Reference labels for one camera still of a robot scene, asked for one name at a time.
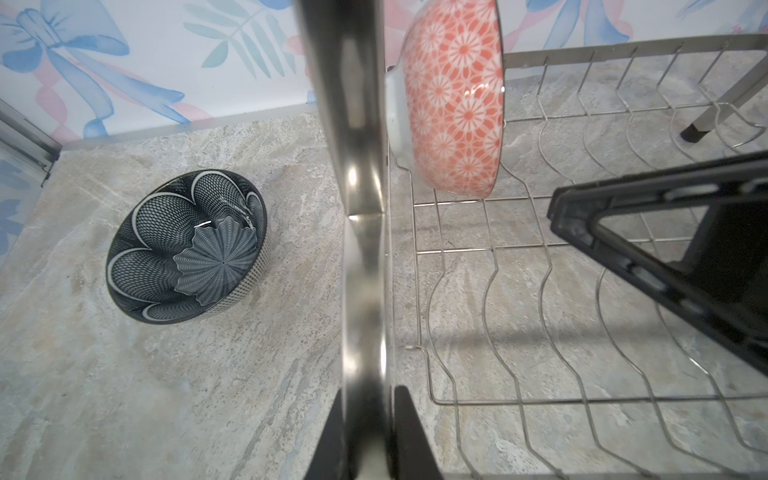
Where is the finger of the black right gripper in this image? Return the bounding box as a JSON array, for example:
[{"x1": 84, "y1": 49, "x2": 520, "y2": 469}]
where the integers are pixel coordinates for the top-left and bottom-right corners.
[{"x1": 547, "y1": 151, "x2": 767, "y2": 374}]

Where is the dark blue petal bowl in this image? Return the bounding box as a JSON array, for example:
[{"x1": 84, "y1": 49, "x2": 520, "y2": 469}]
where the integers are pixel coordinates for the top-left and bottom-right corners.
[{"x1": 105, "y1": 169, "x2": 270, "y2": 325}]

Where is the red floral pattern bowl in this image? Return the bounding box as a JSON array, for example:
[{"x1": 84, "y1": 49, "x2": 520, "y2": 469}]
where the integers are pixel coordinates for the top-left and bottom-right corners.
[{"x1": 385, "y1": 1, "x2": 504, "y2": 199}]

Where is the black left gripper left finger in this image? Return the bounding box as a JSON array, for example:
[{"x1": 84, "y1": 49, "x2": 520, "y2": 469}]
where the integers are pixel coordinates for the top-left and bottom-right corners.
[{"x1": 304, "y1": 390, "x2": 348, "y2": 480}]

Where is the steel wire dish rack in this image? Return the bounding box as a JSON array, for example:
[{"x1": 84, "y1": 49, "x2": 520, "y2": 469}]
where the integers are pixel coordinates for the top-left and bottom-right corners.
[{"x1": 293, "y1": 0, "x2": 768, "y2": 480}]

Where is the aluminium corner post left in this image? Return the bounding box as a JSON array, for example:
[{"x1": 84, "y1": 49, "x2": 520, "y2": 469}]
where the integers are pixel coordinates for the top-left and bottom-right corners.
[{"x1": 1, "y1": 101, "x2": 62, "y2": 174}]

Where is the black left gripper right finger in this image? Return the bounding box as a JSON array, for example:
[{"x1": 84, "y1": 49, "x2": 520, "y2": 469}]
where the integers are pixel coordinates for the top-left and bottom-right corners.
[{"x1": 394, "y1": 385, "x2": 444, "y2": 480}]

